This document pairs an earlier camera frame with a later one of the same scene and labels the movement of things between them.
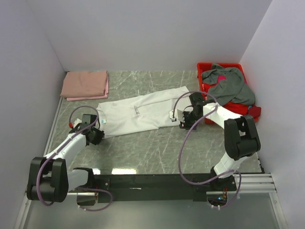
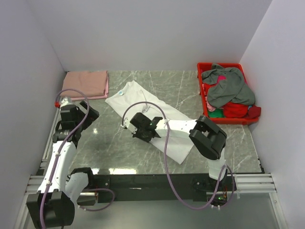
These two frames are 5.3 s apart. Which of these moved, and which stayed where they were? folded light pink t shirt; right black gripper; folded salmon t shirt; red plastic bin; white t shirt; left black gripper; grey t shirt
Moved: white t shirt; left black gripper; right black gripper
Stayed: grey t shirt; folded light pink t shirt; folded salmon t shirt; red plastic bin
